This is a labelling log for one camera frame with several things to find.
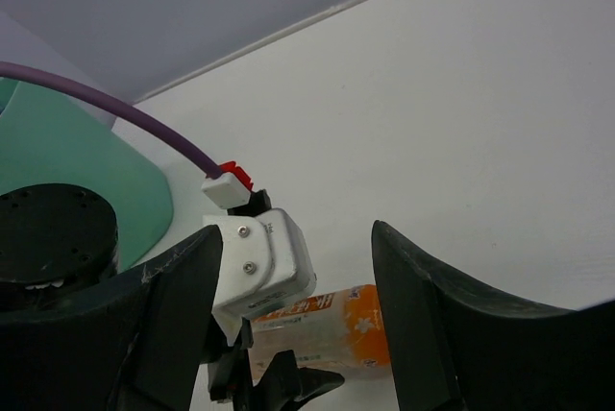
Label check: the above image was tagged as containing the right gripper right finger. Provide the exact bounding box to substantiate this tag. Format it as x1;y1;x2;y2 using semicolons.
372;221;614;410

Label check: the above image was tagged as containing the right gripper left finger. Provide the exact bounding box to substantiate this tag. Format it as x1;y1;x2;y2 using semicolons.
1;226;223;410

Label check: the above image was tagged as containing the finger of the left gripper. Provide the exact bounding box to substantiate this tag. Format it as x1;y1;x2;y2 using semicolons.
249;351;345;411

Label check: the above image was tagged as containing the orange label bottle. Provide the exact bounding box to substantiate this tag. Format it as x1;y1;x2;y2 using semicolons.
249;284;391;380

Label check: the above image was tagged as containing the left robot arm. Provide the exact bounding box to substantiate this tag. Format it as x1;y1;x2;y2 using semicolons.
1;183;344;410

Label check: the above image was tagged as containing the green plastic bin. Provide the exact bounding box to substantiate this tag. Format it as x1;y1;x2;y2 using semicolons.
1;79;173;269

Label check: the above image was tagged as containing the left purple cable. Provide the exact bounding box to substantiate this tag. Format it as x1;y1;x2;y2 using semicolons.
0;60;254;210

